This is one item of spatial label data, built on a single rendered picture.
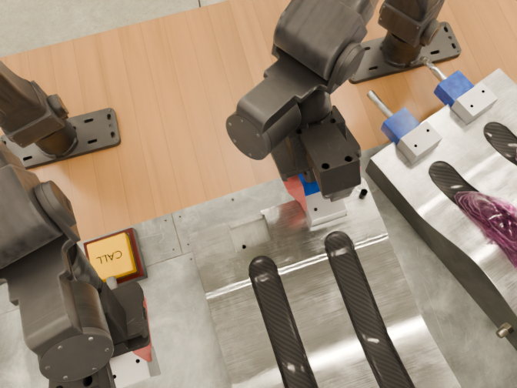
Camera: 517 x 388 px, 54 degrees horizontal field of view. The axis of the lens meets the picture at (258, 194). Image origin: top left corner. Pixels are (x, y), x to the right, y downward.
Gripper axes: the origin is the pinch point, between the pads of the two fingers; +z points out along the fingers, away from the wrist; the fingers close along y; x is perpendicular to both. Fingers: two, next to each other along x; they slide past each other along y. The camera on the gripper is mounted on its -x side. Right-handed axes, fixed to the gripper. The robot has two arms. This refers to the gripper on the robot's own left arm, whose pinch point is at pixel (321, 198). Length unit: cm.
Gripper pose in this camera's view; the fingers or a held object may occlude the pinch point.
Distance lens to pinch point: 69.0
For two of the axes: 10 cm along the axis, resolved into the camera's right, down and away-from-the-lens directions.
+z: 2.1, 7.1, 6.7
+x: -2.3, -6.3, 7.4
